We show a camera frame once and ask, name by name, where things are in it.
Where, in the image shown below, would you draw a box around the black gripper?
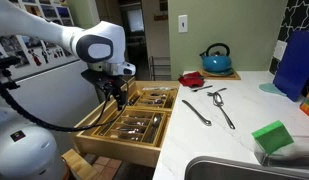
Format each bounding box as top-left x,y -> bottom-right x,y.
81,68 -> 129,112

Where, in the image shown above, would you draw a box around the dark cutlery piece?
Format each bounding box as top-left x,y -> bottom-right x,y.
127,95 -> 142,107

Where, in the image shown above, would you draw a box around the small bamboo cutlery tray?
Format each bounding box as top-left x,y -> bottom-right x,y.
122,87 -> 179,113

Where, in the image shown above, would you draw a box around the large bamboo cutlery tray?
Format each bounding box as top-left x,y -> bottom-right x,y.
92,106 -> 172,148

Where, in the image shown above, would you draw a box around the light wooden kitchen drawer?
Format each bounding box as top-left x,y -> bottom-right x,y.
71,77 -> 181,168

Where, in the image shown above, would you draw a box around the short silver fork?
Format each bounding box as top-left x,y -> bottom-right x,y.
207,87 -> 228,98

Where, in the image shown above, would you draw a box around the clear plastic wrapped bundle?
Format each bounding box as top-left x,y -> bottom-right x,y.
142,86 -> 178,92

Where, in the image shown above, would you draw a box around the large silver serving spoon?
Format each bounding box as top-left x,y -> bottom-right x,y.
149,114 -> 163,143

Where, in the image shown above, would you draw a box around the white refrigerator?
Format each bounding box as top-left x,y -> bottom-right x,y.
0,0 -> 107,158

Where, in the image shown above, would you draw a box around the red cloth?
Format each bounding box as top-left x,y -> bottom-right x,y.
177,70 -> 206,88

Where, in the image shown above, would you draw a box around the wooden butcher block table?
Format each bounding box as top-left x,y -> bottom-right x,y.
61,148 -> 102,180

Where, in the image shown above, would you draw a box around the red figure fridge magnet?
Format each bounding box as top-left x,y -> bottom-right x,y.
28,49 -> 42,67

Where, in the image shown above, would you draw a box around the long silver spoon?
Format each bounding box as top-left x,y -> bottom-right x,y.
212,92 -> 236,130

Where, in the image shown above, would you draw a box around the blue fridge photo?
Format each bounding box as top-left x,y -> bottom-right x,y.
56,6 -> 71,20

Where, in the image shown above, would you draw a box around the grey fridge photo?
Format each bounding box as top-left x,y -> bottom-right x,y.
40,4 -> 59,20

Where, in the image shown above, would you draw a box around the wooden trivet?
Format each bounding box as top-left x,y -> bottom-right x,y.
197,68 -> 242,81

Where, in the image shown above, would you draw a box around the brown fridge photo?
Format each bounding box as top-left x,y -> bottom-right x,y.
24,3 -> 44,16

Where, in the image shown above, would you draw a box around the stainless steel sink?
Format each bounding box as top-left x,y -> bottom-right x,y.
184,155 -> 309,180

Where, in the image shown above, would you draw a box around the pale teal round coaster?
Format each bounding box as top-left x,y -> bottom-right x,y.
258,82 -> 288,98

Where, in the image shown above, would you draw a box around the green sponge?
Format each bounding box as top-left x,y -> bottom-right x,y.
251,120 -> 295,155

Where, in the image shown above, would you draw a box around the clear sponge holder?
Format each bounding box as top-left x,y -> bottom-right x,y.
253,134 -> 309,168

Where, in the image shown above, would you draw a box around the black wire shoe rack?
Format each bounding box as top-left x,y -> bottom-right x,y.
148,55 -> 172,81

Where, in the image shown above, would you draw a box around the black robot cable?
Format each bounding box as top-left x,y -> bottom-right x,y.
0,74 -> 130,133

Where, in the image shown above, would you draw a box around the brown wall sign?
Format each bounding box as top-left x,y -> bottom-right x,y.
153,12 -> 169,22

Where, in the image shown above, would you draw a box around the white light switch plate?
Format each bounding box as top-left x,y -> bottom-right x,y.
178,14 -> 189,34

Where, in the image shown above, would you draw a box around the teal kettle black handle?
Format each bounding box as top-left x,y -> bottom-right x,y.
199,42 -> 234,76

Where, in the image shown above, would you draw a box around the black camera stand clamp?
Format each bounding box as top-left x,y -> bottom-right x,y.
0,55 -> 22,92

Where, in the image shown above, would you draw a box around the white wall outlet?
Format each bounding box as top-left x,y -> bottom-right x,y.
273,39 -> 288,62

